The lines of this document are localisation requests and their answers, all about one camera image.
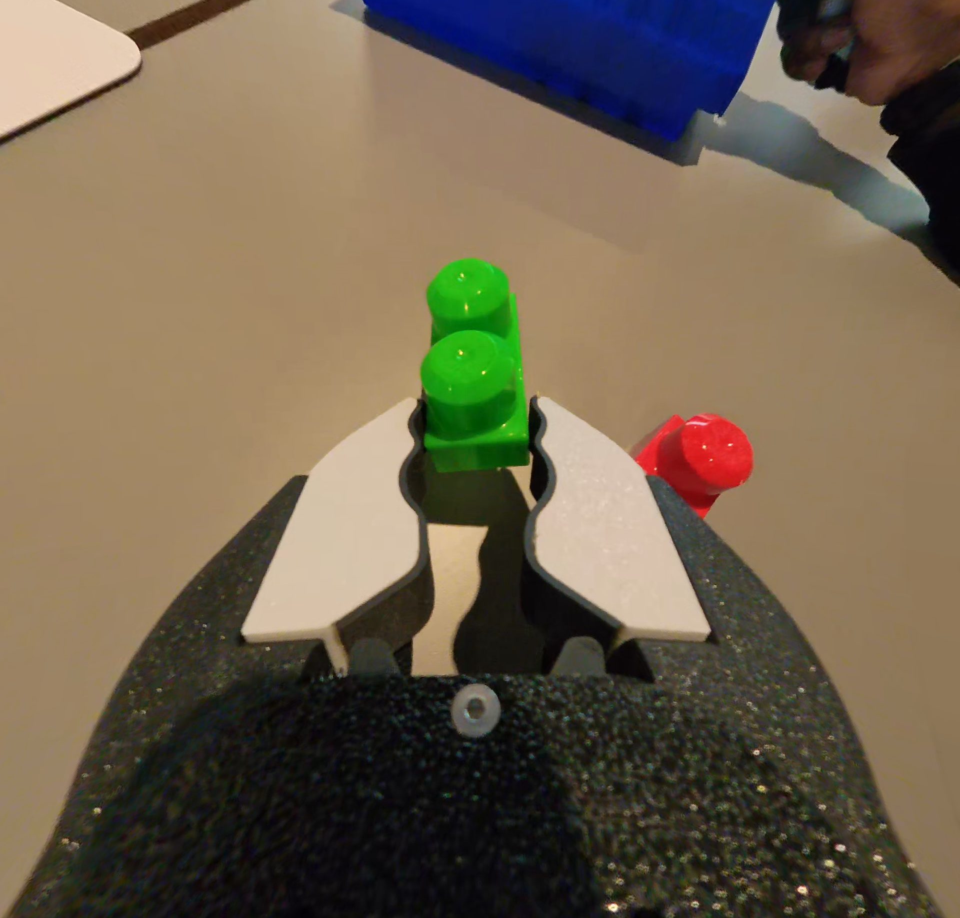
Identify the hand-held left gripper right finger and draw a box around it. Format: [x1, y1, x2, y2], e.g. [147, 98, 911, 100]
[521, 395, 714, 683]

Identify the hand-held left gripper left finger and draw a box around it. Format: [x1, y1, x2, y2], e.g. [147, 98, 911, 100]
[240, 397, 436, 677]

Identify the white rounded mat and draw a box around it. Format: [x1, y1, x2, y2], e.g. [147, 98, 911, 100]
[0, 0, 144, 143]

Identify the red mega block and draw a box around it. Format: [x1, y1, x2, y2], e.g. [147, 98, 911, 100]
[633, 412, 755, 520]

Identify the green mega block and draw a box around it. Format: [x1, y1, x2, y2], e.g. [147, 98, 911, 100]
[420, 257, 528, 474]

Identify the person's right forearm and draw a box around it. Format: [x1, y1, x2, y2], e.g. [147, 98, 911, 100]
[881, 59, 960, 289]

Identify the person's right hand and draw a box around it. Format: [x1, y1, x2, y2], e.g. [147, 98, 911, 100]
[831, 0, 960, 106]

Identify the blue plastic bin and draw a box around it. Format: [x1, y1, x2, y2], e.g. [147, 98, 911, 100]
[356, 0, 795, 143]

